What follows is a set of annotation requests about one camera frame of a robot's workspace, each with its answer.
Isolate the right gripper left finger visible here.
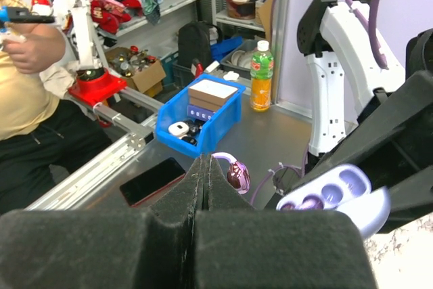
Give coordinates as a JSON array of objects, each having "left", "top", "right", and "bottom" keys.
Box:
[{"left": 1, "top": 156, "right": 206, "bottom": 288}]

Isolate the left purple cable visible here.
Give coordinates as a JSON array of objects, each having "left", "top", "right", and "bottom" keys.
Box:
[{"left": 250, "top": 0, "right": 396, "bottom": 207}]

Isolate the person in yellow shirt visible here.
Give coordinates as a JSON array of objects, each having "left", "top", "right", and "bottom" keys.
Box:
[{"left": 0, "top": 0, "right": 112, "bottom": 215}]

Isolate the white case in bin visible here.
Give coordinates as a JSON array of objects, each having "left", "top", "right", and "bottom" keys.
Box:
[{"left": 168, "top": 121, "right": 189, "bottom": 138}]

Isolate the brown white cardboard box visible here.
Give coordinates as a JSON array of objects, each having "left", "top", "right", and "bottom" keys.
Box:
[{"left": 188, "top": 79, "right": 238, "bottom": 112}]

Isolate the aluminium frame rail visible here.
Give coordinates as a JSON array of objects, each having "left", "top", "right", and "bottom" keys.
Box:
[{"left": 26, "top": 87, "right": 162, "bottom": 210}]

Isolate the black backpack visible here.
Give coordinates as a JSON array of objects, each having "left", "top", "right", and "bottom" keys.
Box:
[{"left": 177, "top": 22, "right": 222, "bottom": 68}]

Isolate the lavender earbud charging case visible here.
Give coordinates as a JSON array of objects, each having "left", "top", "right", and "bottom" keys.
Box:
[{"left": 276, "top": 164, "right": 391, "bottom": 239}]

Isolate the orange juice bottle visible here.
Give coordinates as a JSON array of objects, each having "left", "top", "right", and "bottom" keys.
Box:
[{"left": 250, "top": 40, "right": 274, "bottom": 112}]

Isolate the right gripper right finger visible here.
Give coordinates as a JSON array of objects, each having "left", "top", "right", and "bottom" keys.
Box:
[{"left": 191, "top": 156, "right": 376, "bottom": 288}]

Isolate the black red smartphone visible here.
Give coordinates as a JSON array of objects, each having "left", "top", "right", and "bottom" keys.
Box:
[{"left": 119, "top": 158, "right": 186, "bottom": 207}]

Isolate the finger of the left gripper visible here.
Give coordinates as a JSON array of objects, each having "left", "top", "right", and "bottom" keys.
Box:
[
  {"left": 382, "top": 166, "right": 432, "bottom": 234},
  {"left": 280, "top": 70, "right": 432, "bottom": 194}
]

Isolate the blue plastic parts bin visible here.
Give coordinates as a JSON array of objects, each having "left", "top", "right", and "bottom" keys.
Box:
[{"left": 156, "top": 74, "right": 246, "bottom": 158}]

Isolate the cardboard box of parts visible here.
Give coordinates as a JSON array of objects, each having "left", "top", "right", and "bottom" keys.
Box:
[{"left": 105, "top": 46, "right": 166, "bottom": 97}]

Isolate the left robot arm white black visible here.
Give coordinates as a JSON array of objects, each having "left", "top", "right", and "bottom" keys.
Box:
[{"left": 268, "top": 0, "right": 432, "bottom": 238}]

